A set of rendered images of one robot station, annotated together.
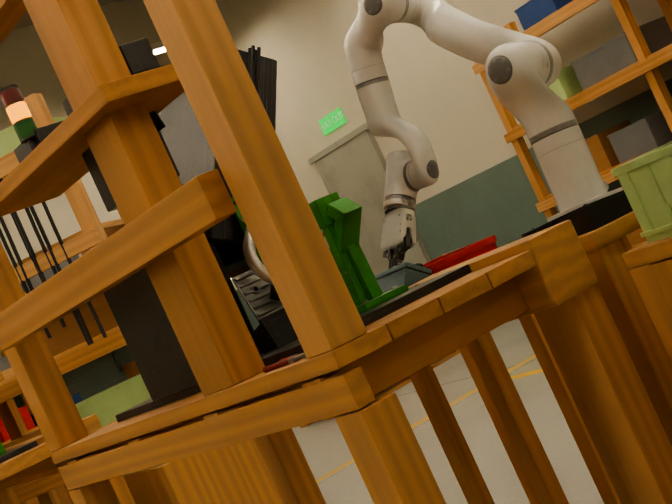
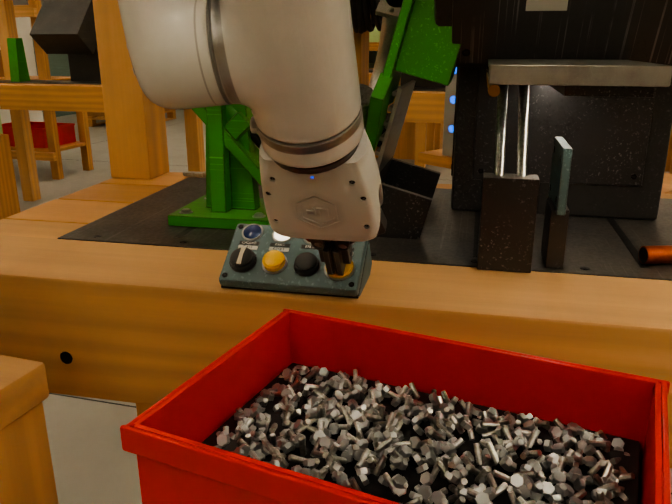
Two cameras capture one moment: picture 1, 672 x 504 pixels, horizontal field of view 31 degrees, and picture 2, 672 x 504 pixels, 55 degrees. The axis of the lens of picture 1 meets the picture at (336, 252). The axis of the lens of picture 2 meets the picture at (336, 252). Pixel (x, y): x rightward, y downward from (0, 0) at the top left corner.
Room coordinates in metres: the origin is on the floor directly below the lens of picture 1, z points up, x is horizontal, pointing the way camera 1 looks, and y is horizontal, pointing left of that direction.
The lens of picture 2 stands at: (3.57, -0.53, 1.15)
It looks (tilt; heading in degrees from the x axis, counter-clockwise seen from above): 18 degrees down; 138
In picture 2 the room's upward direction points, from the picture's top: straight up
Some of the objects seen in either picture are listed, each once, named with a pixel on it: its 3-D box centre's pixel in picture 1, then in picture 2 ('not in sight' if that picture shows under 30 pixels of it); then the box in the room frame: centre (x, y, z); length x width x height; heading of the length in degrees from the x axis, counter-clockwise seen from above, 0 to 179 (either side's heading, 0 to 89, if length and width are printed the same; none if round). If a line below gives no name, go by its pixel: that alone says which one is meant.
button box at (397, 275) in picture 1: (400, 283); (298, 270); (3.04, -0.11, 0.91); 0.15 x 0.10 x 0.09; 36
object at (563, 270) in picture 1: (368, 333); (469, 350); (3.19, 0.01, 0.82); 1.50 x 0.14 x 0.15; 36
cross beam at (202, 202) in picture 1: (88, 277); not in sight; (2.81, 0.54, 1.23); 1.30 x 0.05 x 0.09; 36
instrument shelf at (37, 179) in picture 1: (76, 148); not in sight; (2.87, 0.45, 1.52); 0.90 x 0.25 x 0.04; 36
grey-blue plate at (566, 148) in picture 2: not in sight; (556, 201); (3.19, 0.16, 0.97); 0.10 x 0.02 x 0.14; 126
